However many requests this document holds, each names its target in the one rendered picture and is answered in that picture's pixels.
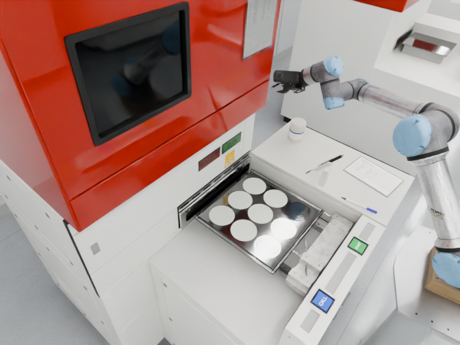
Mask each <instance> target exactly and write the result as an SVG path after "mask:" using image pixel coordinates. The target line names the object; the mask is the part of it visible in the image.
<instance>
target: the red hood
mask: <svg viewBox="0 0 460 345"><path fill-rule="evenodd" d="M280 7H281V0H0V160H1V161H3V162H4V163H5V164H6V165H7V166H8V167H9V168H10V169H11V170H12V171H14V172H15V173H16V174H17V175H18V176H19V177H20V178H21V179H22V180H23V181H24V182H25V183H26V184H27V185H28V186H29V187H30V188H31V189H32V190H33V191H34V192H36V193H37V194H38V195H39V196H40V197H41V198H42V199H43V200H44V201H46V202H47V203H48V204H49V205H50V206H51V207H52V208H53V209H54V210H55V211H56V212H57V213H58V214H59V215H60V216H61V217H63V219H65V221H66V222H68V223H69V224H70V225H71V226H72V227H73V228H74V229H75V230H76V231H77V232H81V231H83V230H84V229H86V228H87V227H89V226H90V225H92V224H93V223H94V222H96V221H97V220H99V219H100V218H102V217H104V216H105V215H106V214H108V213H109V212H111V211H112V210H113V209H115V208H117V207H118V206H119V205H121V204H122V203H124V202H125V201H127V200H128V199H130V198H131V197H133V196H134V195H135V194H137V193H139V192H140V191H141V190H143V189H145V188H146V187H147V186H149V185H150V184H152V183H153V182H154V181H156V180H158V179H159V178H160V177H162V176H163V175H165V174H166V173H168V172H169V171H171V170H172V169H173V168H175V167H176V166H178V165H180V164H181V163H182V162H184V161H186V160H187V159H188V158H189V157H191V156H193V155H194V154H195V153H197V152H199V151H200V150H201V149H203V148H204V147H206V146H207V145H208V144H210V143H212V142H213V141H214V140H216V139H217V138H219V137H221V136H222V135H223V134H225V133H227V132H228V131H229V130H230V129H232V128H234V127H235V126H236V125H238V124H240V123H241V122H242V121H243V120H245V119H247V118H248V117H249V116H251V115H253V114H254V113H255V112H257V111H258V110H260V109H261V108H263V107H264V106H266V101H267V96H268V87H269V81H270V73H271V68H272V59H273V54H274V45H275V40H276V35H277V26H278V21H279V13H280Z"/></svg>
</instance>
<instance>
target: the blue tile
mask: <svg viewBox="0 0 460 345"><path fill-rule="evenodd" d="M312 302H313V303H315V304H317V306H319V307H321V308H322V309H323V310H325V311H327V309H328V308H329V306H330V305H331V303H332V302H333V300H332V299H331V298H329V297H328V296H326V295H325V294H323V293H322V292H321V291H319V292H318V294H317V295H316V297H315V299H314V300H313V301H312Z"/></svg>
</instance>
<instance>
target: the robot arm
mask: <svg viewBox="0 0 460 345"><path fill-rule="evenodd" d="M343 68H344V64H343V62H342V60H341V59H340V58H339V57H335V56H334V57H330V58H327V59H325V60H323V61H321V62H318V63H316V64H312V65H311V66H308V67H306V68H304V69H303V70H302V71H301V72H299V71H280V70H276V71H275V72H274V73H273V81H274V83H273V85H272V87H271V90H272V91H274V92H279V93H282V94H285V93H287V92H289V90H293V91H294V92H293V93H296V94H297V93H299V92H298V91H300V92H303V91H305V87H307V86H310V85H313V84H316V83H319V82H320V87H321V91H322V97H323V101H324V105H325V108H326V109H327V110H332V109H335V108H338V107H343V106H344V102H345V101H348V100H351V99H356V100H358V101H361V102H363V103H366V104H368V105H371V106H372V107H375V108H378V109H380V110H383V111H384V112H387V113H390V114H392V115H395V116H397V117H399V118H402V119H403V120H401V121H400V122H399V123H398V124H397V126H396V127H395V129H394V132H393V136H392V140H393V144H394V147H395V149H396V150H397V151H398V152H400V154H401V155H404V156H406V158H407V161H408V162H409V163H411V164H413V165H414V166H415V168H416V172H417V174H418V178H419V180H420V184H421V186H422V191H423V193H424V197H425V199H426V203H427V205H428V209H429V212H430V215H431V218H432V221H433V225H434V228H435V231H436V234H437V239H436V241H434V245H435V249H436V251H437V254H436V255H435V256H434V258H433V260H432V266H433V269H434V271H435V272H436V274H437V275H438V276H439V277H440V278H441V279H442V280H444V281H445V282H446V283H447V284H449V285H451V286H452V287H453V288H455V289H457V290H459V291H460V201H459V197H458V195H457V191H456V188H455V185H454V182H453V180H452V176H451V174H450V169H449V167H448V163H447V161H446V156H447V154H448V153H449V151H450V150H449V148H448V144H447V143H448V142H450V141H451V140H453V139H454V138H455V137H456V136H457V134H458V133H459V129H460V121H459V117H458V116H457V115H456V113H454V112H453V111H452V110H451V109H449V108H447V107H444V106H443V105H439V104H436V103H434V102H428V103H423V102H421V101H417V100H415V99H412V98H409V97H406V96H403V95H401V94H398V93H395V92H392V91H389V90H386V89H384V88H380V87H378V86H374V85H372V84H371V83H370V82H369V81H368V79H365V78H362V79H355V80H352V81H346V82H342V83H340V78H339V76H340V75H341V74H342V73H343V71H344V69H343ZM302 88H304V89H302ZM295 90H296V91H295Z"/></svg>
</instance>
